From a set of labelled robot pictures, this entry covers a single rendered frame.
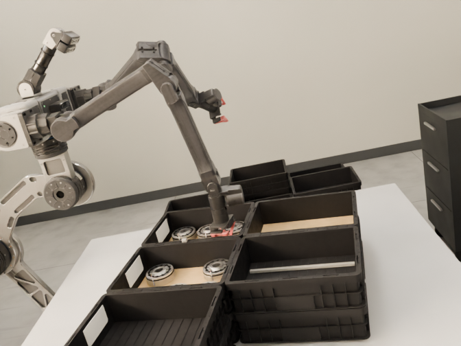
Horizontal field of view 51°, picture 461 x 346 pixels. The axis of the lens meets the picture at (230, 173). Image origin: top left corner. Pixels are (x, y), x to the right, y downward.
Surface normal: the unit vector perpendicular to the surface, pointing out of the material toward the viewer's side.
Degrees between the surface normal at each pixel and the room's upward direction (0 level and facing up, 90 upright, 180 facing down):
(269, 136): 90
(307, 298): 90
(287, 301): 90
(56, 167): 90
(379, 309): 0
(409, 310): 0
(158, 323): 0
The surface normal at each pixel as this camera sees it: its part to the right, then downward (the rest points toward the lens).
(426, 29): -0.04, 0.33
